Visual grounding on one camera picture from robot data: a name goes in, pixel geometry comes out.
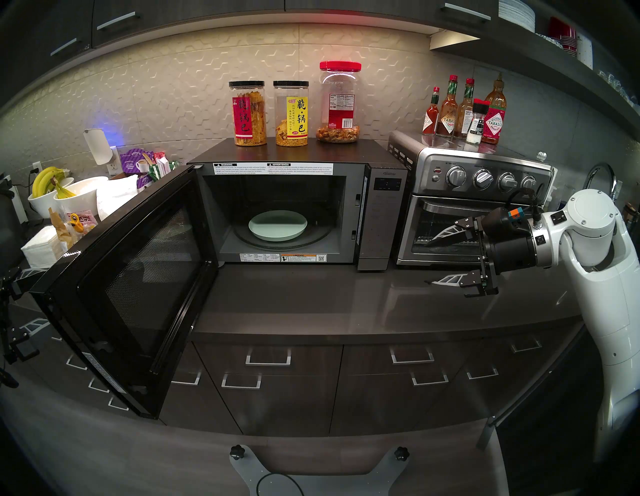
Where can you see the stainless steel toaster oven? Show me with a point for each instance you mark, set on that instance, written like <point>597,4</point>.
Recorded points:
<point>425,170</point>

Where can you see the black microwave oven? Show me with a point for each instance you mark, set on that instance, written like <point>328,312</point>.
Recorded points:
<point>385,200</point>

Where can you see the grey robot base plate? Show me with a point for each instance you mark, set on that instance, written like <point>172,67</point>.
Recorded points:
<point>370,480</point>

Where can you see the snack jar yellow label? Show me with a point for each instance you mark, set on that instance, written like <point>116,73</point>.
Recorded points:
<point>291,120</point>

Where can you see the brown sauce bottle Tabasco label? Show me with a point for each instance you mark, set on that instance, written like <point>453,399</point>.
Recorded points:
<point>447,122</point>

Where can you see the black frame pole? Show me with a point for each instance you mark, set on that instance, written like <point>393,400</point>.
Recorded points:
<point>487,432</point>

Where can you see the dark lower drawer cabinet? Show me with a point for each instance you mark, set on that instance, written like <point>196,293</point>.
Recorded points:
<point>300,405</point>

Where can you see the bananas in white bowl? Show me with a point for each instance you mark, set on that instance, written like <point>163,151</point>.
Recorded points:
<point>37,206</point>

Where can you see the clear jar red lid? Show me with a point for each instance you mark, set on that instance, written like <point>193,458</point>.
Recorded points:
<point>340,110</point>

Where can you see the black countertop appliance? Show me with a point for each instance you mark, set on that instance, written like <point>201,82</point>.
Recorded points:
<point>9,225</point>

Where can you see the dark upper cabinet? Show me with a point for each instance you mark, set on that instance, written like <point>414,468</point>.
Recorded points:
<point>200,12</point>

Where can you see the white plate stack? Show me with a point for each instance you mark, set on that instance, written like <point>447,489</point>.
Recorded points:
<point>517,12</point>

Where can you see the small red hot sauce bottle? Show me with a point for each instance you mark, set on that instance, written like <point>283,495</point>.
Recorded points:
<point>431,122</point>

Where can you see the white plug-in wall device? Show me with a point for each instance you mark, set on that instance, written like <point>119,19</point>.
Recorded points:
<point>97,145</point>

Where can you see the white napkin stack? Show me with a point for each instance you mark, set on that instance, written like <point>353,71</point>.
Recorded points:
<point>42,247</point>

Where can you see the snack jar pink label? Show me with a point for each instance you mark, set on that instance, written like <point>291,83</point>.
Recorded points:
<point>248,120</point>

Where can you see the brown bottle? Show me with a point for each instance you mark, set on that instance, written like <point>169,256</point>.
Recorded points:
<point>632,215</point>

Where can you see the light green plate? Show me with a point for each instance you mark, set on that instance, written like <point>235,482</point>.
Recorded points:
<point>277,226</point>

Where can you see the white cup stack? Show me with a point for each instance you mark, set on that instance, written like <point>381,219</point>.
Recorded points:
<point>585,51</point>

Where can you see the pink snack packet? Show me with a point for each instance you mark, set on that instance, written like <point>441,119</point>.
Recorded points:
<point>84,220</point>

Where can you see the dark wall shelf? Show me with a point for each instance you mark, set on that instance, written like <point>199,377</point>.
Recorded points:
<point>535,59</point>

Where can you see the red cup stack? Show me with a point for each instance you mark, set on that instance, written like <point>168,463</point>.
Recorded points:
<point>565,36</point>

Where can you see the large white bowl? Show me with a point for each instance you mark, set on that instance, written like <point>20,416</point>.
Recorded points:
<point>85,197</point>

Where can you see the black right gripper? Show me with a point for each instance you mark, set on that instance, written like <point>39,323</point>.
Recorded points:
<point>510,252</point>

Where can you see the large orange Tabasco bottle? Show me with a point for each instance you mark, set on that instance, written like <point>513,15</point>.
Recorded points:
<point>495,125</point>

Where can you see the purple snack bag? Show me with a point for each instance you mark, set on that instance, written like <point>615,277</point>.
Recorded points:
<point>132,162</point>

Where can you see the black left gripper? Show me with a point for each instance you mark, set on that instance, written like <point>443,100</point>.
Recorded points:
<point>4,325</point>

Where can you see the glass microwave turntable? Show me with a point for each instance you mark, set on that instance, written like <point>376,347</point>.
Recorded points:
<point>320,235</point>

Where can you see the chrome kitchen faucet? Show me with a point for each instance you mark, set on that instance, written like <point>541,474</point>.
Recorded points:
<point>601,166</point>

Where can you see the white paper bag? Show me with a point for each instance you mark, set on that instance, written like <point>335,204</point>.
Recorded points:
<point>117,195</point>

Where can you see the brown snack packet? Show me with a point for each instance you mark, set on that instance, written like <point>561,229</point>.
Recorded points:
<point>61,227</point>

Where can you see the green red tea packets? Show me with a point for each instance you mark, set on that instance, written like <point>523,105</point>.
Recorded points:
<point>162,164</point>

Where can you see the yellow banana bunch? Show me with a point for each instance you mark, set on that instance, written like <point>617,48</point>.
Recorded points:
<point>45,179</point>

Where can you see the black base knob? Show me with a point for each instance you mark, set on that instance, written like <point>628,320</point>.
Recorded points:
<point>237,452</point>
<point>401,453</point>

